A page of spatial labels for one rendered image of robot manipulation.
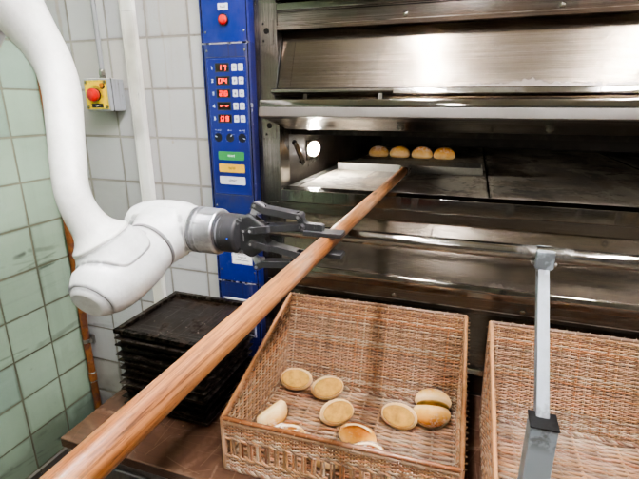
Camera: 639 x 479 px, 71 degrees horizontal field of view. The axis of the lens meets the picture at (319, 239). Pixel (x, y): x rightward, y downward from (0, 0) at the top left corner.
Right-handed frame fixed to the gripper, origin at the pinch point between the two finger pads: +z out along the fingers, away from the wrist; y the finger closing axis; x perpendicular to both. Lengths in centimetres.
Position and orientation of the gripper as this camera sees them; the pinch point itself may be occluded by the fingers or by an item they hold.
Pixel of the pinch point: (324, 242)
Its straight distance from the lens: 79.5
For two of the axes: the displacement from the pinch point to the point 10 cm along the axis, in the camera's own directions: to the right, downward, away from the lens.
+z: 9.5, 1.0, -3.1
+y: 0.0, 9.6, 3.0
